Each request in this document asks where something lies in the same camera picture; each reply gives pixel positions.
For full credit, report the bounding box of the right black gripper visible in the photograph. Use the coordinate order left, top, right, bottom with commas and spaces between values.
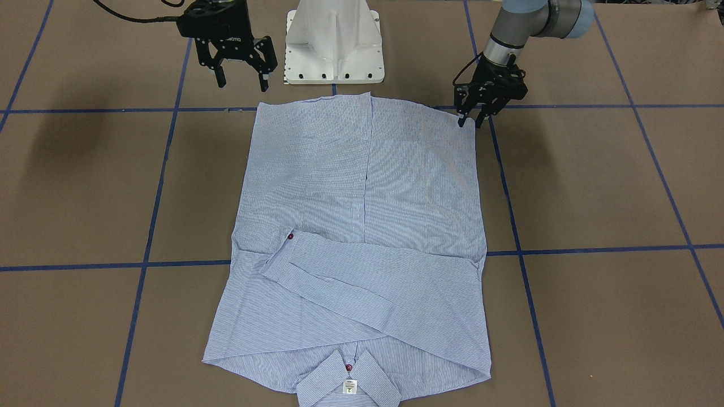
176, 3, 278, 93

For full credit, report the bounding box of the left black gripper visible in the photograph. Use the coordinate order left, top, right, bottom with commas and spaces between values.
454, 54, 528, 128

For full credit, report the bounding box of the light blue striped shirt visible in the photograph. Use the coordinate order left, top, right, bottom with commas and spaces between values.
202, 93, 492, 406

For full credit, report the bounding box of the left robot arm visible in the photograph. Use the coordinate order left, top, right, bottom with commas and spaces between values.
452, 1, 594, 127

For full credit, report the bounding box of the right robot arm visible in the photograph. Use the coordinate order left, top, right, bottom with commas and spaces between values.
176, 1, 278, 92

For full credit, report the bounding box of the brown paper table cover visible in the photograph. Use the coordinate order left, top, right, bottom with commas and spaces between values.
1, 1, 722, 406

